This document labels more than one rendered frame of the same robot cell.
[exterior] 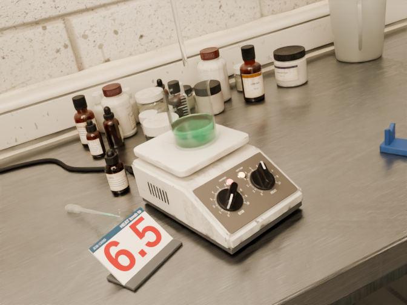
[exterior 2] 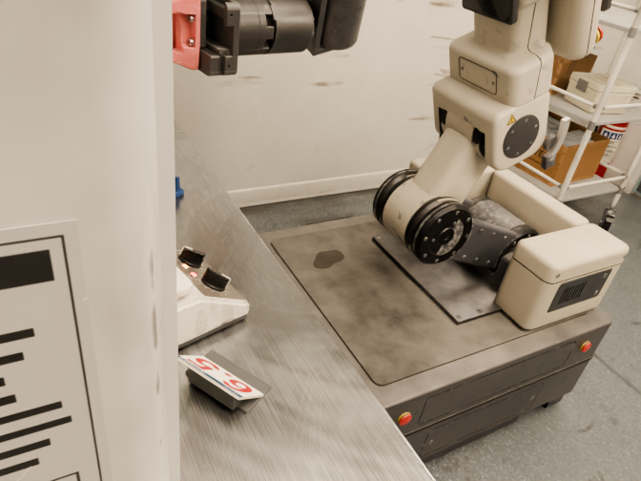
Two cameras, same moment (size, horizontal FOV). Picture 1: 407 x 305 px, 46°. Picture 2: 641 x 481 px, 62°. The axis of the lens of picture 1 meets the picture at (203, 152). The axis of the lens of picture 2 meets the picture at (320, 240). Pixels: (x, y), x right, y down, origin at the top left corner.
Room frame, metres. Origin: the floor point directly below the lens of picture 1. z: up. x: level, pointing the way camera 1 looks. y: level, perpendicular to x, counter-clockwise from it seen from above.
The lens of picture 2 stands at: (0.48, 0.51, 1.23)
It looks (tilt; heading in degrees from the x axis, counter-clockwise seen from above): 33 degrees down; 257
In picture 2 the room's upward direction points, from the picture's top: 9 degrees clockwise
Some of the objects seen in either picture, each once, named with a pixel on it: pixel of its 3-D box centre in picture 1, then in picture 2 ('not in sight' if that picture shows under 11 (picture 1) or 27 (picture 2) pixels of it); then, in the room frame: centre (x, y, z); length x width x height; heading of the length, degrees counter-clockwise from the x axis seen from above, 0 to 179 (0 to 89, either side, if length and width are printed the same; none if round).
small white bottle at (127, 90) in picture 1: (129, 105); not in sight; (0.93, 0.13, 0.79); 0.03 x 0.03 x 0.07
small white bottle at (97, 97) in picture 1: (102, 112); not in sight; (0.92, 0.18, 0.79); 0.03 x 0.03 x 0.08
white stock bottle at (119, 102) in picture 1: (117, 110); not in sight; (0.88, 0.15, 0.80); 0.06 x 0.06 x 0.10
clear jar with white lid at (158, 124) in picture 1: (165, 141); not in sight; (0.71, 0.06, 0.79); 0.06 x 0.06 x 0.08
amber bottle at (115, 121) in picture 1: (111, 126); not in sight; (0.83, 0.16, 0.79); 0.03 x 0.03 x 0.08
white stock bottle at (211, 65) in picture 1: (213, 75); not in sight; (0.97, -0.05, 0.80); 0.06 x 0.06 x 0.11
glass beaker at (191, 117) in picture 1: (192, 114); not in sight; (0.59, 0.00, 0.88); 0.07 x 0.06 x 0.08; 117
